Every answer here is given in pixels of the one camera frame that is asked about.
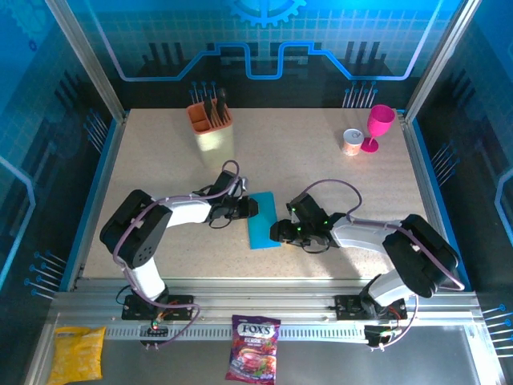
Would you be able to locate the small circuit board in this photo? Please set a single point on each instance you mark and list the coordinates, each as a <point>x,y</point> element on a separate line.
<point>154,329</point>
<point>376,335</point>

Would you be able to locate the pink plastic goblet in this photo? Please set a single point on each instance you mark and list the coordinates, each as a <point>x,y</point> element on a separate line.
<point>380,120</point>

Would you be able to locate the yellow snack bag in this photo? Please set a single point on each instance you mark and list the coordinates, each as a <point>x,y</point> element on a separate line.
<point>78,355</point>

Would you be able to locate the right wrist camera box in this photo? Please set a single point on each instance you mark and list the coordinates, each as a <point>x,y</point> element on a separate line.
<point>293,216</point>

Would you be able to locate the orange drink can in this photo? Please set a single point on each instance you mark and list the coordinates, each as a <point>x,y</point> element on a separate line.
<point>352,144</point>

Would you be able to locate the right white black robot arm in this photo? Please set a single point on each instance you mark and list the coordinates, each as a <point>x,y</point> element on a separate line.
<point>421,252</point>

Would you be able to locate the left aluminium frame post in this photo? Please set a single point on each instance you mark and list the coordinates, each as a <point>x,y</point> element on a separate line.
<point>89,60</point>

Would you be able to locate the purple candy bag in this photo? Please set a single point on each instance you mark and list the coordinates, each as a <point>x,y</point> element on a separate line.
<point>252,349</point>

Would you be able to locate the aluminium front frame rail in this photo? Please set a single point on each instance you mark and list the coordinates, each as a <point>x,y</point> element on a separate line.
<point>260,301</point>

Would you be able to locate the right table side rail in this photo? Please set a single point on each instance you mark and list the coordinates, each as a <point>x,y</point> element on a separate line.
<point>422,168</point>

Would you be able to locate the right aluminium frame post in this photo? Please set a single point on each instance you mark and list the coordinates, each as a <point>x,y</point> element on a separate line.
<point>439,60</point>

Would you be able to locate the cream knife block orange top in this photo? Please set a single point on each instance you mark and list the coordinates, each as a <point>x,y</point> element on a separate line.
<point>212,140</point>

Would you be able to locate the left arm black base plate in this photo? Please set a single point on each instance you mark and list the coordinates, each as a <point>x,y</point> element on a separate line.
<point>132,310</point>

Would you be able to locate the aluminium frame post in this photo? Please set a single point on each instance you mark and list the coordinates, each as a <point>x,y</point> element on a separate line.
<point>439,60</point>
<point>89,60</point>

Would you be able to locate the table side rail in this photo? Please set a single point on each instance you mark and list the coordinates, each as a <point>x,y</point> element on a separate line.
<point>105,160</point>
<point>422,168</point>

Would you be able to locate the right small circuit board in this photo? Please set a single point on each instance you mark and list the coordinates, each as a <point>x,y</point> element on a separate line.
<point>376,335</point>

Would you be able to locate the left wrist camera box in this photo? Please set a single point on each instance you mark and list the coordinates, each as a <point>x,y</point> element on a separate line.
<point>242,185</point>

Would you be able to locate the blue cloth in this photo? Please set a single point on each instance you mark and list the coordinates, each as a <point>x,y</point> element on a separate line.
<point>260,230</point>

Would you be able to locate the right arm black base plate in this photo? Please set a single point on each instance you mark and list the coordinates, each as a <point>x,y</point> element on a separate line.
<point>346,306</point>

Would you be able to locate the left small circuit board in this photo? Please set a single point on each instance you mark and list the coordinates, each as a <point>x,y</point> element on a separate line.
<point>154,329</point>

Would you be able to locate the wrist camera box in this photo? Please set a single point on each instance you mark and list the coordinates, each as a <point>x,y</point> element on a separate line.
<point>293,216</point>
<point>242,185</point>

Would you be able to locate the left table side rail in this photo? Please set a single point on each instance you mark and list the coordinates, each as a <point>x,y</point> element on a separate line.
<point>105,160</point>

